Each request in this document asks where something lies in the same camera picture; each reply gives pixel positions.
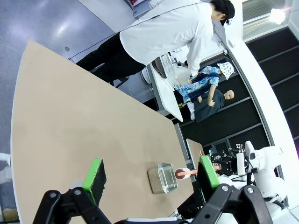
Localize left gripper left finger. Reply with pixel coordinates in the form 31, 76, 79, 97
32, 158, 112, 224

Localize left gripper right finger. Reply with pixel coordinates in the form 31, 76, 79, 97
192, 156, 274, 224

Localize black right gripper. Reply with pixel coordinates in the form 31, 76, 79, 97
210, 151, 238, 177

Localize pink spoon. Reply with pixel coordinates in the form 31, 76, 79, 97
175, 164, 221, 181

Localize person's right forearm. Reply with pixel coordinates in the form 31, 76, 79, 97
186, 37, 214, 77

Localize small brown table top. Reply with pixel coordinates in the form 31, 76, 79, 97
185, 139, 206, 168

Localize rectangular metal container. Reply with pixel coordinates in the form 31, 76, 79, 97
147, 163, 178, 195

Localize bald mannequin in dark shirt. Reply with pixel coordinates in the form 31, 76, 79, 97
190, 90, 235, 123

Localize mannequin in blue patterned shirt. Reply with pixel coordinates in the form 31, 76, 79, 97
175, 62, 235, 103

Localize white table top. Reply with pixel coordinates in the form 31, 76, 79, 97
149, 56, 184, 122

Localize brown cardboard piece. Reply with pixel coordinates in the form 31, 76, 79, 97
2, 206, 19, 221

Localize white round table leg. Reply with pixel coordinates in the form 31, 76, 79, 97
0, 152, 13, 185

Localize person in white coat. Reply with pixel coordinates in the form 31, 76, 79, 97
76, 0, 236, 83

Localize bright round lamp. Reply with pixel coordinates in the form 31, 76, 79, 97
270, 8, 287, 24

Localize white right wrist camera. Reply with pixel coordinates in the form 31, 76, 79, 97
236, 153, 246, 175

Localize white wire rack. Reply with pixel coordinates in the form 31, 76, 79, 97
161, 53, 178, 92

